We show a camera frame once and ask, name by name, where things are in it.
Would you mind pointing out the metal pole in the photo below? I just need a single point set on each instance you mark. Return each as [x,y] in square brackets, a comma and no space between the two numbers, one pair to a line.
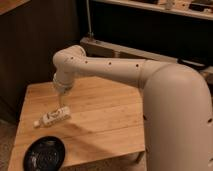
[90,31]

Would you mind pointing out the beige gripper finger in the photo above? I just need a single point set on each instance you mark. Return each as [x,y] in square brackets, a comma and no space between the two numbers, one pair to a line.
[60,99]

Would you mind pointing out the wooden shelf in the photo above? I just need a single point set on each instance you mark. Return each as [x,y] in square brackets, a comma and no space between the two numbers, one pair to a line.
[176,7]

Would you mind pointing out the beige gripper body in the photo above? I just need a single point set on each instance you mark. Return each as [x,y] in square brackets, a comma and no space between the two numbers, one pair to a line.
[62,89]

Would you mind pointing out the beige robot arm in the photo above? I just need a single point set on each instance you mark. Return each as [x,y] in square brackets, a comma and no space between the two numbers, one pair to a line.
[177,105]

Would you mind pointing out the black ceramic bowl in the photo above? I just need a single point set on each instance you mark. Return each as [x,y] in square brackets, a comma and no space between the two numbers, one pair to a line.
[45,154]

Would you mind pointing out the clear plastic bottle white cap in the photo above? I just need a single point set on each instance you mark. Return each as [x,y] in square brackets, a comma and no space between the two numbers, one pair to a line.
[53,117]

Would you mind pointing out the long beige case black handle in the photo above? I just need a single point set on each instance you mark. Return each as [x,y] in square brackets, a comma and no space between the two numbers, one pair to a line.
[101,48]

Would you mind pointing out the wooden table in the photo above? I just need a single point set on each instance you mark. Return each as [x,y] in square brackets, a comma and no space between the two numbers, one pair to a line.
[106,121]

